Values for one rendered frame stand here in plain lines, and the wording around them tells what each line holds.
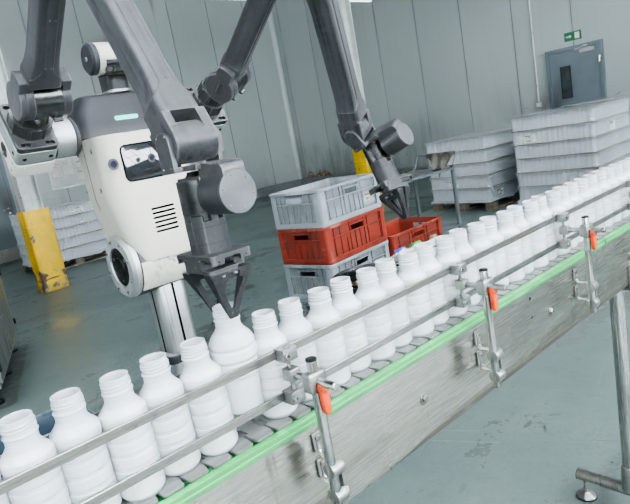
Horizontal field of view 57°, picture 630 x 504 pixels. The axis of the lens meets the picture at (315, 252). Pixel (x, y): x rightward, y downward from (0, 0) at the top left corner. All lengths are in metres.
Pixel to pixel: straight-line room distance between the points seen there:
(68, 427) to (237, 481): 0.24
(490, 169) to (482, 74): 4.70
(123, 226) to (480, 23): 11.49
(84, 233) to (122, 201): 9.04
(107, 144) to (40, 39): 0.30
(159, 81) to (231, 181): 0.19
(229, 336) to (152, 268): 0.61
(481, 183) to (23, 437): 7.64
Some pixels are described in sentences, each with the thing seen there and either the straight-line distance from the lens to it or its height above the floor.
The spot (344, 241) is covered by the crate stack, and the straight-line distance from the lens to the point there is 3.44.
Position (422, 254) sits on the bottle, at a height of 1.15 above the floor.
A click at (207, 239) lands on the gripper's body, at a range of 0.81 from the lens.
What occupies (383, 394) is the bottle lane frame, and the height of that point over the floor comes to 0.96.
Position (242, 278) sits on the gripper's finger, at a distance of 0.83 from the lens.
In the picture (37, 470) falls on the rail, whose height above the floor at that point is 1.11.
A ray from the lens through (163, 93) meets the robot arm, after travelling 0.83.
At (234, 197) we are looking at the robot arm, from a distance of 0.74.
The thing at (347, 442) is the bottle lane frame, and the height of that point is 0.92.
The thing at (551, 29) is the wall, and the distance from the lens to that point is 11.87.
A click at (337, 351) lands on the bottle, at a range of 0.97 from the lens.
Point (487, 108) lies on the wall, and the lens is 12.52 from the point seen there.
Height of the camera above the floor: 1.42
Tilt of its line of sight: 11 degrees down
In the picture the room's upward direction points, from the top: 10 degrees counter-clockwise
